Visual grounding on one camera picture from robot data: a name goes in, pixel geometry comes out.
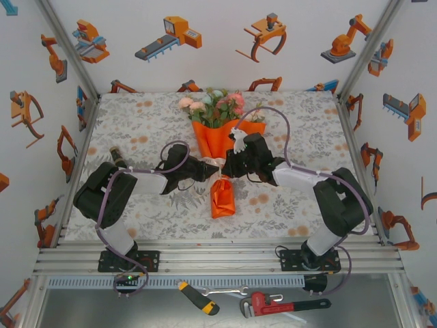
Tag orange wrapping paper sheet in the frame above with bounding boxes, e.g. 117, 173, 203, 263
191, 118, 267, 219

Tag white fake bud stem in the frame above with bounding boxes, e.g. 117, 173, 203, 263
244, 102, 267, 124

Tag pink fake rose stem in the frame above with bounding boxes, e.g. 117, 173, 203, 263
216, 91, 248, 121

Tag peach fake rose stem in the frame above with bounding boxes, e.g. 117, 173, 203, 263
179, 96, 208, 123

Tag floral grey table mat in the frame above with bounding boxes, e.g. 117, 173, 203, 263
64, 90, 380, 241

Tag black brown cylinder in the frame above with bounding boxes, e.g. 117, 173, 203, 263
109, 146, 128, 168

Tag silver open-end wrench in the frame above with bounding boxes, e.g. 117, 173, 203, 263
201, 285, 249, 297

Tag small circuit board green light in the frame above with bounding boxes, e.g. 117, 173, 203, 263
113, 272, 144, 291

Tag red pipe wrench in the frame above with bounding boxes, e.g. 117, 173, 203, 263
239, 291, 331, 319

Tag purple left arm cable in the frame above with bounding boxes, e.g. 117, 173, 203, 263
95, 140, 191, 299

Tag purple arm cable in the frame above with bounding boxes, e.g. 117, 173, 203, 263
237, 106, 373, 297
95, 140, 191, 299

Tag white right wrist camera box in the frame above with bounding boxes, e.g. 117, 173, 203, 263
229, 126, 249, 154

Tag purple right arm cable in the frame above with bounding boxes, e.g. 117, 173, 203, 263
237, 106, 373, 297

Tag aluminium front frame rails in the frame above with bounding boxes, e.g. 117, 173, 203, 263
32, 238, 407, 276

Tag aluminium side rail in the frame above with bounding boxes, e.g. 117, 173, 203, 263
335, 91, 389, 246
51, 94, 102, 249

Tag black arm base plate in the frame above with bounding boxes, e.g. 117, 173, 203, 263
98, 249, 161, 273
279, 249, 341, 273

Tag grey slotted cable duct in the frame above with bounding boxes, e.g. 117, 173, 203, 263
46, 275, 305, 290

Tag black cable clamp block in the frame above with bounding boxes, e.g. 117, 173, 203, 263
302, 274, 328, 295

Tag aluminium frame post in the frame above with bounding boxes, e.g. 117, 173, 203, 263
336, 0, 407, 98
33, 0, 100, 100

